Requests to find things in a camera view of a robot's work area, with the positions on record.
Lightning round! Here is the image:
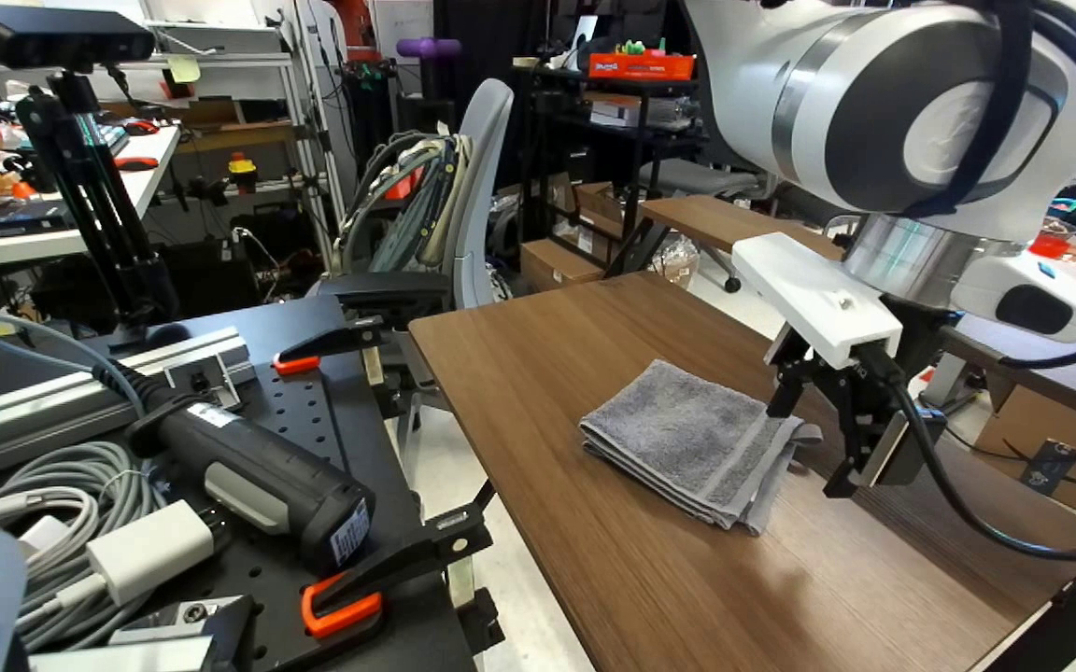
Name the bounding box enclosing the black clamp with orange handle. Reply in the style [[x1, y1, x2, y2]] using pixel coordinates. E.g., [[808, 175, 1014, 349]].
[[297, 481, 501, 646]]

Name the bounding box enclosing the grey office chair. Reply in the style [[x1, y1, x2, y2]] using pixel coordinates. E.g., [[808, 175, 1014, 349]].
[[311, 76, 519, 383]]

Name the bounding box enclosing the white power adapter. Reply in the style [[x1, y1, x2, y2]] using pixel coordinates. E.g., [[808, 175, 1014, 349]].
[[81, 498, 219, 609]]

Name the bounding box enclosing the black shelf rack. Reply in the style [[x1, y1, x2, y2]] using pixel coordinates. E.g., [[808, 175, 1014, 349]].
[[519, 58, 695, 277]]

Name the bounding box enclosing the crumpled clear plastic bag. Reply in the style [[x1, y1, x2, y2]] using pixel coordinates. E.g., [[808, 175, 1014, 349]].
[[659, 236, 742, 300]]

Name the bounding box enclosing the black perforated mounting board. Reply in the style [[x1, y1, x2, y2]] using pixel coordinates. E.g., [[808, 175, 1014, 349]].
[[97, 290, 508, 672]]

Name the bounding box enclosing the black metal bar clamp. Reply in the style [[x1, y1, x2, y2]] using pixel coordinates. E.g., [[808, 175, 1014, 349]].
[[269, 314, 396, 385]]

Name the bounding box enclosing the black stereo camera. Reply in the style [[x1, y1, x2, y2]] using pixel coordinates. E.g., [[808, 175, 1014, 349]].
[[0, 0, 161, 76]]

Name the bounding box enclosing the grey folded towel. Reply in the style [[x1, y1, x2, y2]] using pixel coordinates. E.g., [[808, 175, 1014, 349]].
[[576, 356, 825, 538]]

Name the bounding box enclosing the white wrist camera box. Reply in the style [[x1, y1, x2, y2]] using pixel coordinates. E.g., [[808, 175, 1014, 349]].
[[727, 229, 907, 373]]

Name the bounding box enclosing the wooden desk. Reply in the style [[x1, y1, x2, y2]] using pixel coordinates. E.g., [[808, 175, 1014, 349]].
[[637, 191, 1076, 442]]

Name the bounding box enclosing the aluminium extrusion bar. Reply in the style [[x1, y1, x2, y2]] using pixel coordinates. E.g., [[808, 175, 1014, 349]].
[[0, 324, 257, 493]]

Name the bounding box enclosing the purple cylinder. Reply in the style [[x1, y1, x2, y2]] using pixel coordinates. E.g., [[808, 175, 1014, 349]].
[[392, 34, 467, 65]]

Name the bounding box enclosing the black electric screwdriver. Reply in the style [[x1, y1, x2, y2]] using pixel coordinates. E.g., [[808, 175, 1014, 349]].
[[123, 401, 380, 580]]

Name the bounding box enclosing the brown cardboard box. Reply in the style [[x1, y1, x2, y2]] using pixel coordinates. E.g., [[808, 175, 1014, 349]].
[[969, 383, 1076, 529]]

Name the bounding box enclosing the grey cable bundle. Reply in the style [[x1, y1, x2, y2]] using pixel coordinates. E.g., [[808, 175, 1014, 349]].
[[0, 436, 193, 654]]

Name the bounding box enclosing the red plastic bin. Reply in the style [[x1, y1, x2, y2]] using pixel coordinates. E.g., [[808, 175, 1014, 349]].
[[583, 47, 704, 91]]

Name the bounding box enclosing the cable bundle on chair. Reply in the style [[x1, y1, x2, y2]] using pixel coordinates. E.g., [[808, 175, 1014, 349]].
[[330, 129, 462, 282]]

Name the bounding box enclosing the teal cable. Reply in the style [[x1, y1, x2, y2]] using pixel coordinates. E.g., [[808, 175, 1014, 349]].
[[0, 310, 155, 424]]

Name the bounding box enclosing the black camera stand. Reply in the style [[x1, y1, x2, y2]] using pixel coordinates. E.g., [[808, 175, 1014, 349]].
[[13, 65, 182, 331]]

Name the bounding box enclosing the silver metal ladder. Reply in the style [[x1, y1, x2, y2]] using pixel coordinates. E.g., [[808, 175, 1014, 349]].
[[267, 0, 363, 243]]

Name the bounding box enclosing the white work table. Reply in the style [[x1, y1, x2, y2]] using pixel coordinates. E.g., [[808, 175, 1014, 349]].
[[0, 116, 188, 282]]

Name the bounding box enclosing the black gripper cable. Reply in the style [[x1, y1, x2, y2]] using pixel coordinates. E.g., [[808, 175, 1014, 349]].
[[888, 371, 1076, 568]]

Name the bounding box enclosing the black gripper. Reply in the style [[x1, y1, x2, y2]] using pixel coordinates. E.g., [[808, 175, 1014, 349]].
[[766, 304, 960, 503]]

